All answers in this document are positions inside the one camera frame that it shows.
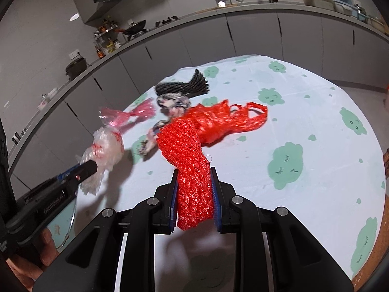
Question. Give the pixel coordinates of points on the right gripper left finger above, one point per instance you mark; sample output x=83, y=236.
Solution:
x=165, y=218

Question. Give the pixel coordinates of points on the black rice cooker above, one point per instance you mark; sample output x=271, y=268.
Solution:
x=76, y=67

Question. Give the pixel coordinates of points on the spice rack with bottles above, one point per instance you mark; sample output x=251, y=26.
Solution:
x=106, y=37

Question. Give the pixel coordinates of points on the black wok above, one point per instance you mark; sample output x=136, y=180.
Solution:
x=135, y=28

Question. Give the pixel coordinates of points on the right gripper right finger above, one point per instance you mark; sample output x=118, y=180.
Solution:
x=225, y=218

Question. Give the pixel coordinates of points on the white storage container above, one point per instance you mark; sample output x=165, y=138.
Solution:
x=323, y=4

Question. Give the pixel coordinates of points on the red plastic bag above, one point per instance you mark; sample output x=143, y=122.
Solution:
x=212, y=123

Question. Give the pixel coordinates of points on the white lidded pot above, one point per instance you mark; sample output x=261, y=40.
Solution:
x=44, y=101

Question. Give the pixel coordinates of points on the red mesh net bag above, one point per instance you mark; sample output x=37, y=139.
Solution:
x=180, y=145

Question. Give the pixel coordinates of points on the grey kitchen cabinets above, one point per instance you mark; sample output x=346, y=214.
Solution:
x=339, y=48

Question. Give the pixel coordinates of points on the clear plastic bag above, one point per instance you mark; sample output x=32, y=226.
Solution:
x=106, y=150

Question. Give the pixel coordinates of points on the green cloud pattern tablecloth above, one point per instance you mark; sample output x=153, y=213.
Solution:
x=316, y=154

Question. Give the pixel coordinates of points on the pink plastic bag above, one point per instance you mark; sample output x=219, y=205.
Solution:
x=118, y=119

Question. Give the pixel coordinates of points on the white bowl on counter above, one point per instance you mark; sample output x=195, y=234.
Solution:
x=52, y=93

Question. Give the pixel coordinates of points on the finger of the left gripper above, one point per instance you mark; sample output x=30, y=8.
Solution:
x=66, y=173
x=82, y=173

